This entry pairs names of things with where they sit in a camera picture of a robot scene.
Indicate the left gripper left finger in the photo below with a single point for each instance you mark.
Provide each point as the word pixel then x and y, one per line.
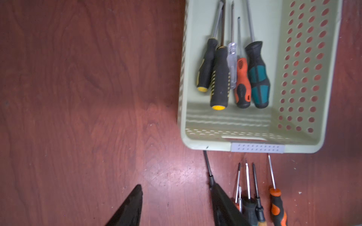
pixel 129 213

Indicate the pink handled screwdriver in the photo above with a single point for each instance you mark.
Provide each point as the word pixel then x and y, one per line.
pixel 210 174

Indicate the clear handled screwdriver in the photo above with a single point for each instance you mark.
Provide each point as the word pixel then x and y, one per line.
pixel 232 53

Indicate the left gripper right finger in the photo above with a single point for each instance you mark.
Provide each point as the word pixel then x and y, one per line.
pixel 224 210

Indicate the small green black screwdriver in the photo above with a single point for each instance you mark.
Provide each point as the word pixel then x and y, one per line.
pixel 249 204

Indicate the red black screwdriver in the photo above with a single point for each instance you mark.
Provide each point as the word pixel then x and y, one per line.
pixel 242 91

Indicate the orange black stubby screwdriver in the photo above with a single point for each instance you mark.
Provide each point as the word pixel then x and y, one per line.
pixel 278 214

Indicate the light green perforated bin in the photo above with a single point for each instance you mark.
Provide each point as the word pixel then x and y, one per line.
pixel 299 50

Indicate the black yellow screwdriver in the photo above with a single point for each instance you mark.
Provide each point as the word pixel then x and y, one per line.
pixel 205 70
pixel 220 89

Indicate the small clear slim screwdriver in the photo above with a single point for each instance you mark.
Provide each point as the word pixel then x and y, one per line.
pixel 240 199

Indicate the yellow handled screwdriver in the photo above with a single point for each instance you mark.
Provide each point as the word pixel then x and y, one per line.
pixel 259 210

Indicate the large green black screwdriver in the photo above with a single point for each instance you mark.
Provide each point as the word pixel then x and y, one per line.
pixel 260 84

